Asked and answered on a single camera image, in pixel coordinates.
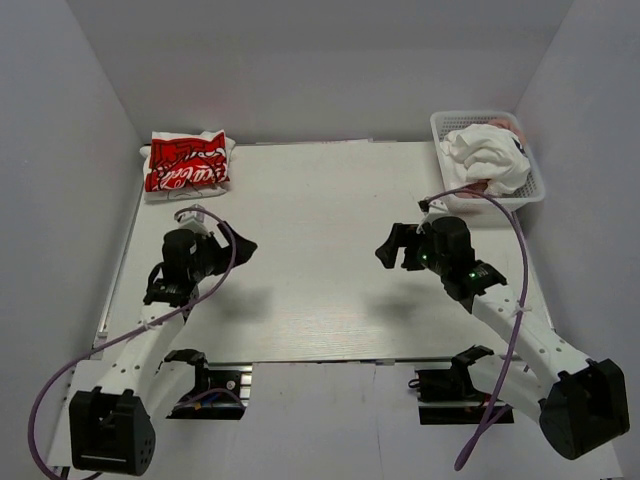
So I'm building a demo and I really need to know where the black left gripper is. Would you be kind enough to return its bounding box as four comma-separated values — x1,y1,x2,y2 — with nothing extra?
189,221,257,282

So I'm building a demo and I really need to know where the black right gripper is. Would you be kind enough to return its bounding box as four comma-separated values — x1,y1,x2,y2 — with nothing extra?
375,223,450,276

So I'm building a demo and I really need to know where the white t-shirt with red-black print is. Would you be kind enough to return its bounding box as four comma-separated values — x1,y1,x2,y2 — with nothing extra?
139,130,236,193

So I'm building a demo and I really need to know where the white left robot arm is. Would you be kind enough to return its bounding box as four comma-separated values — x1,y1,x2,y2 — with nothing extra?
68,219,258,476

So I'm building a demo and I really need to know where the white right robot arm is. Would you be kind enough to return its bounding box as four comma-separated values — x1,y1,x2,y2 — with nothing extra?
375,216,630,460

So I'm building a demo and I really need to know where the folded white cartoon t-shirt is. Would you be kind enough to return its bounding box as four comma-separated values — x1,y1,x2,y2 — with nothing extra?
142,182,231,204

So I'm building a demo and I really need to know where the crumpled white t-shirt in basket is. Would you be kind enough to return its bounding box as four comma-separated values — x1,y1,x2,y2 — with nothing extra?
440,124,531,197

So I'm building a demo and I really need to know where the white perforated plastic basket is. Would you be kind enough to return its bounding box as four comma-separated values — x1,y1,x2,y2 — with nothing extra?
430,110,546,212

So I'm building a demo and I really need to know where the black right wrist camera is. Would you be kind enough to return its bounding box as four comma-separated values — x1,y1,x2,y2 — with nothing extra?
417,200,476,276

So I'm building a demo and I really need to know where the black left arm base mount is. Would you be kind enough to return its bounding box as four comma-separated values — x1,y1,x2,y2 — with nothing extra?
144,349,252,422

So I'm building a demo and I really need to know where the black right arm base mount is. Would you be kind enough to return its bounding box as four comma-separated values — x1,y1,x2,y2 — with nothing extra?
407,346,493,426

